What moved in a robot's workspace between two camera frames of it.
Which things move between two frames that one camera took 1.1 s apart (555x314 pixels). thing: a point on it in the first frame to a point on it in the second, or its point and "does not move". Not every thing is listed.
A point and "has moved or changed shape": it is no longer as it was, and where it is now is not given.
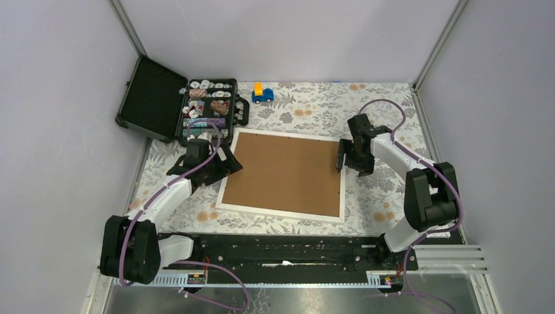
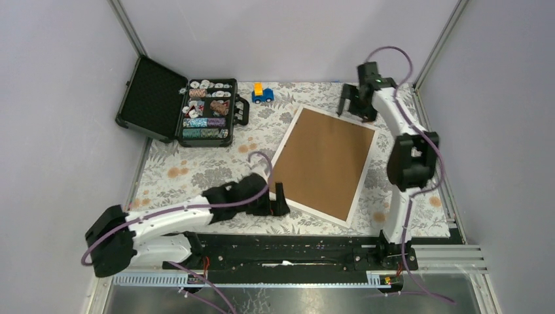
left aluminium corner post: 129,29 does not move
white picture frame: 281,212 has moved or changed shape
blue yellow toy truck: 260,95 does not move
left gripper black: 228,165 to 271,208
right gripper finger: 344,146 to 346,93
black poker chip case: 161,103 does not move
